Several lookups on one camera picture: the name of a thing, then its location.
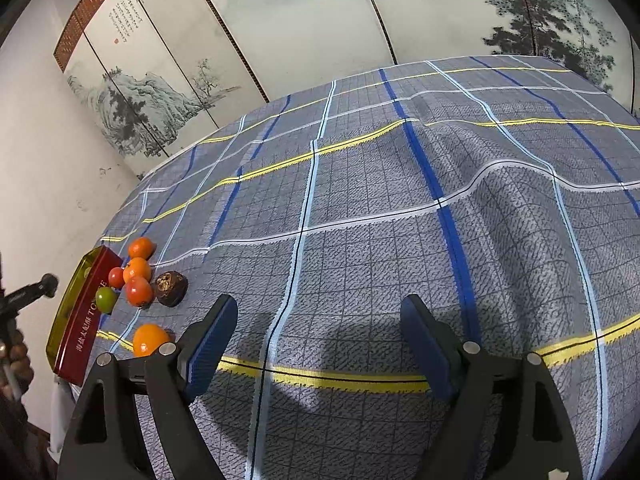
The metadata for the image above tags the orange tangerine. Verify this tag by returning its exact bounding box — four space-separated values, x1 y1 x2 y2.
132 323 171 358

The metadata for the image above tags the large red tomato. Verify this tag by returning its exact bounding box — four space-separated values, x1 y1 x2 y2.
126 276 154 308

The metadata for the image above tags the left hand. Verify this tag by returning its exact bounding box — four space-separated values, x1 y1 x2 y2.
1 330 35 401

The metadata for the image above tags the red gold metal tin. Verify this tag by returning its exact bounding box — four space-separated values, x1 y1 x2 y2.
46 245 122 387

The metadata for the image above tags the green tomato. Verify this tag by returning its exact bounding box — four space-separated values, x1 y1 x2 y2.
94 286 119 315

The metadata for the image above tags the small red tomato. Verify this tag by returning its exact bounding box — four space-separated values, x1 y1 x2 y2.
107 266 125 290

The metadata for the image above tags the orange persimmon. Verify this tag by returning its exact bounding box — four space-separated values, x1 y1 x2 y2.
122 257 152 284

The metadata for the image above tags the orange fruit far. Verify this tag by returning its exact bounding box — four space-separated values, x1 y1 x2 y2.
128 236 156 260

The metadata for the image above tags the dark brown passion fruit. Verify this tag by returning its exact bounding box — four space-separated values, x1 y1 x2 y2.
152 271 189 308

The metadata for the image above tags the blue plaid tablecloth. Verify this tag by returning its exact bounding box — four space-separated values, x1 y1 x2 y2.
93 55 639 479

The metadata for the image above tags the painted folding screen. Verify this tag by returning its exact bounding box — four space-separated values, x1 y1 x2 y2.
54 0 639 174

